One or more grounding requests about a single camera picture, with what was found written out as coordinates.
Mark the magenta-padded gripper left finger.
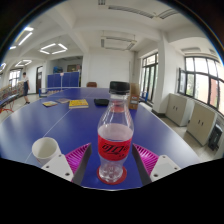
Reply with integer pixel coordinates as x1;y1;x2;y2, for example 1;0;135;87
41;143;93;187

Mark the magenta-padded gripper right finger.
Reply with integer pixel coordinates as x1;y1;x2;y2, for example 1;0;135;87
131;143;183;187

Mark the clear red-labelled drink bottle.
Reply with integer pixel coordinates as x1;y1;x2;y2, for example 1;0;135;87
96;80;135;184

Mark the white mug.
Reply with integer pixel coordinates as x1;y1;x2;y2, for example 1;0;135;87
31;136;63;168

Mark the large yellow book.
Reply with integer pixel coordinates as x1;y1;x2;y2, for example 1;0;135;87
68;98;90;110

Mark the narrow white cabinet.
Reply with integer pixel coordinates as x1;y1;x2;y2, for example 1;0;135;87
165;93;195;128

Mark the grey-brown notebook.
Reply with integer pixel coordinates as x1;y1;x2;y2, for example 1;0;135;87
55;97;72;104

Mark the black flat case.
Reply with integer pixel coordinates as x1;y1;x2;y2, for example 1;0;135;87
93;98;110;107

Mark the small yellow book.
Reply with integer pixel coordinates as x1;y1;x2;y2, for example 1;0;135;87
42;100;59;108

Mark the brown cardboard box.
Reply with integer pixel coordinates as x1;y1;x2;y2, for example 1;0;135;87
128;82;141;111

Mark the wide white cabinet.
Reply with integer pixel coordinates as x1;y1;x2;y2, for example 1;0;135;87
185;100;218;147

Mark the black bin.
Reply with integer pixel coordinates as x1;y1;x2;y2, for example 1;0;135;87
208;123;224;152

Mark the blue folding partition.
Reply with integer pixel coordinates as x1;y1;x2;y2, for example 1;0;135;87
46;71;81;89

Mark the tall black-framed window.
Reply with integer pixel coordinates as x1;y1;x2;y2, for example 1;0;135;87
140;52;159;103

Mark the dark brown door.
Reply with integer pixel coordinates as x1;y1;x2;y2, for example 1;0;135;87
35;65;44;94

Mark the person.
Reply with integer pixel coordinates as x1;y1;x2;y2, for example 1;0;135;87
20;71;31;105

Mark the blue table with red legs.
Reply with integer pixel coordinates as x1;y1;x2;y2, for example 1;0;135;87
0;93;20;114

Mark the wide black-framed window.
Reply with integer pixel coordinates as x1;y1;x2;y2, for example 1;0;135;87
178;55;224;114

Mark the ceiling air conditioner unit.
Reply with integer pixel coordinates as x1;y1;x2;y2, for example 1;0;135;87
100;35;138;52

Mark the group of ceiling lights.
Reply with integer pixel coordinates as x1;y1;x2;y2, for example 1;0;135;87
0;25;69;73

